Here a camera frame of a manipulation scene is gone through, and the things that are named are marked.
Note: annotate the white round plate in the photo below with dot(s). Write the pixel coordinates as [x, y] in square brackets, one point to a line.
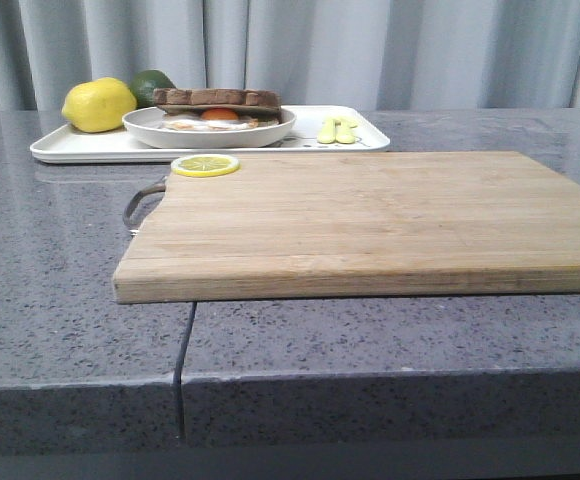
[145, 126]

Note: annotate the bread slice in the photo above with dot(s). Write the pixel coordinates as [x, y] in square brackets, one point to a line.
[174, 100]
[263, 120]

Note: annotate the wooden cutting board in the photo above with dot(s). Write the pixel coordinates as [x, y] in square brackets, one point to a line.
[358, 224]

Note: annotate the yellow plastic fork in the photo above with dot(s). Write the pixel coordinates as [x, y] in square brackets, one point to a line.
[329, 132]

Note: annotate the fried egg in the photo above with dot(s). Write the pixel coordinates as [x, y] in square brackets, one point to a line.
[216, 119]

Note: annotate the grey curtain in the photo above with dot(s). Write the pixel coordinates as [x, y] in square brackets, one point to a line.
[371, 55]

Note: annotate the green lime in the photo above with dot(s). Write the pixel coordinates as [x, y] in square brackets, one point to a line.
[145, 82]

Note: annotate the yellow lemon slice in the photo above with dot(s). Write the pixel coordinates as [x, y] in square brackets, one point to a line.
[205, 165]

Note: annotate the white bear tray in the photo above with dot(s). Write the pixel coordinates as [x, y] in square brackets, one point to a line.
[67, 145]

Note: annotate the yellow plastic knife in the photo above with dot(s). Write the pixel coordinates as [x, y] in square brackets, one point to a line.
[344, 130]

